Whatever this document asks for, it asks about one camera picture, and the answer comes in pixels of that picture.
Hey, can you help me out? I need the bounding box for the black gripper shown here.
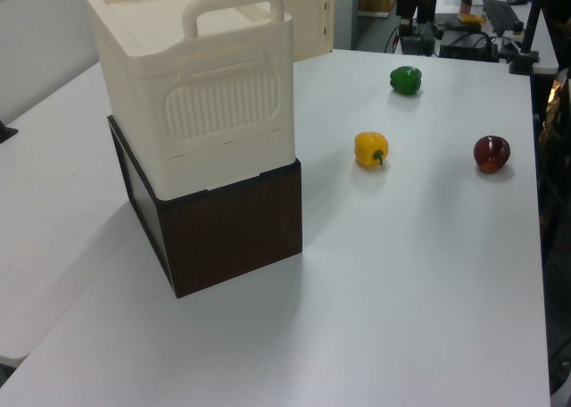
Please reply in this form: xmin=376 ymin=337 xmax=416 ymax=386
xmin=397 ymin=0 xmax=419 ymax=38

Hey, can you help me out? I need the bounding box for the cream cabinet door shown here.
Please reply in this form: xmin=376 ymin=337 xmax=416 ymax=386
xmin=279 ymin=0 xmax=336 ymax=62

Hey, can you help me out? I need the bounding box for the cream plastic cabinet body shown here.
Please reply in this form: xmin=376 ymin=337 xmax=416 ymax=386
xmin=83 ymin=0 xmax=296 ymax=202

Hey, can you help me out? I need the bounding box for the black upright stand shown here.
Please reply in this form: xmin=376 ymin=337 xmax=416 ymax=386
xmin=418 ymin=0 xmax=442 ymax=26

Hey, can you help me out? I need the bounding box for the green bell pepper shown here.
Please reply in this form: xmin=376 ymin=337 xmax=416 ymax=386
xmin=389 ymin=65 xmax=423 ymax=96

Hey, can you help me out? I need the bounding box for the black electronics box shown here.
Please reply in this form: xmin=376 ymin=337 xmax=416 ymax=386
xmin=438 ymin=30 xmax=500 ymax=62

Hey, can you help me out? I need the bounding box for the black keyboard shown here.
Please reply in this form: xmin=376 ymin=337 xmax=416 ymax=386
xmin=481 ymin=0 xmax=522 ymax=37

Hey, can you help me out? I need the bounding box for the yellow bell pepper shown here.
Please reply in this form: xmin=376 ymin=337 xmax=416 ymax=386
xmin=353 ymin=131 xmax=390 ymax=170

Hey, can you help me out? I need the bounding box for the dark red bell pepper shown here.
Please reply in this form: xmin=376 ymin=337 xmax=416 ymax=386
xmin=473 ymin=135 xmax=512 ymax=175

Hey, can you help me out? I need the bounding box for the dark brown wooden drawer box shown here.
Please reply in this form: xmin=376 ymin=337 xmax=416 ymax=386
xmin=106 ymin=114 xmax=304 ymax=300

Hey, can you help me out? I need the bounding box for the black camera pole with clamp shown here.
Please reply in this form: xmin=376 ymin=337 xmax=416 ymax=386
xmin=508 ymin=0 xmax=550 ymax=75

